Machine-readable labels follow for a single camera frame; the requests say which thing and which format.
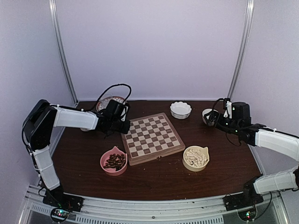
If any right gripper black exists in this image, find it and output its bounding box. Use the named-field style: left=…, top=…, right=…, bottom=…
left=204, top=111, right=241, bottom=136

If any wooden chess board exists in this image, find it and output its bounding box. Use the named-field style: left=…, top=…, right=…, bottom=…
left=121, top=112, right=185, bottom=166

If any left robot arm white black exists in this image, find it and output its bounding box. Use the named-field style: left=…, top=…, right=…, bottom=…
left=22, top=99, right=130, bottom=207

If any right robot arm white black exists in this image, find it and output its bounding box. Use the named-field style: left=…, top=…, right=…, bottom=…
left=202, top=98, right=299, bottom=206

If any patterned ceramic plate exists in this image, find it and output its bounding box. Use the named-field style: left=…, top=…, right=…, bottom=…
left=96, top=94, right=127, bottom=113

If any clear drinking glass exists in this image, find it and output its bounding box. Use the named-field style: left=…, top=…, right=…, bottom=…
left=100, top=94, right=113, bottom=108

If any cream ribbed mug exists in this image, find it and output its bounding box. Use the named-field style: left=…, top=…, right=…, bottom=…
left=80, top=128, right=90, bottom=132

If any pink bowl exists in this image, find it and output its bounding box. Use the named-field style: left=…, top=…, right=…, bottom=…
left=100, top=146, right=128, bottom=176

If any small cream round bowl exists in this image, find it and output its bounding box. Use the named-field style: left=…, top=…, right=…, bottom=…
left=202, top=108, right=214, bottom=126

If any cream spouted bowl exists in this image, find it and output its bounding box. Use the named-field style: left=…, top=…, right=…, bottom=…
left=182, top=146, right=210, bottom=172

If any white scalloped bowl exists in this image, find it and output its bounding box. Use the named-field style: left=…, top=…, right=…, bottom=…
left=170, top=101, right=192, bottom=119

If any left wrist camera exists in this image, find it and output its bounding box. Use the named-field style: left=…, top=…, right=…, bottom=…
left=121, top=105, right=129, bottom=121

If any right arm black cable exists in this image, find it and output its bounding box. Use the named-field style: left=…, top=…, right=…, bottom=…
left=211, top=98, right=228, bottom=115

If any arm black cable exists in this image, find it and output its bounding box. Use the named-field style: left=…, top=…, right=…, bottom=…
left=95, top=84, right=132, bottom=110
left=211, top=98, right=228, bottom=115

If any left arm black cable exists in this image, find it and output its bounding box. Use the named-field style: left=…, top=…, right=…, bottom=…
left=95, top=84, right=132, bottom=110

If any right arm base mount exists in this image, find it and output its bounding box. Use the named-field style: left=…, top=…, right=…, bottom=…
left=222, top=193, right=263, bottom=223

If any front aluminium rail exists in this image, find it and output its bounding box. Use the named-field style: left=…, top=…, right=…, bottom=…
left=23, top=184, right=288, bottom=224

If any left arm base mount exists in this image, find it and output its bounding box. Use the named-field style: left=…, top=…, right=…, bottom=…
left=43, top=189, right=84, bottom=223

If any right aluminium frame post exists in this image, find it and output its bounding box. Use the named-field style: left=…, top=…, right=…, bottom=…
left=227, top=0, right=254, bottom=98

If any aluminium frame post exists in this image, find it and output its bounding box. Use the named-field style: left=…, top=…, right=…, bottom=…
left=227, top=0, right=254, bottom=98
left=49, top=0, right=78, bottom=105

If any left aluminium frame post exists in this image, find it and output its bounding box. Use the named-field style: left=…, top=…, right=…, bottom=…
left=49, top=0, right=78, bottom=105

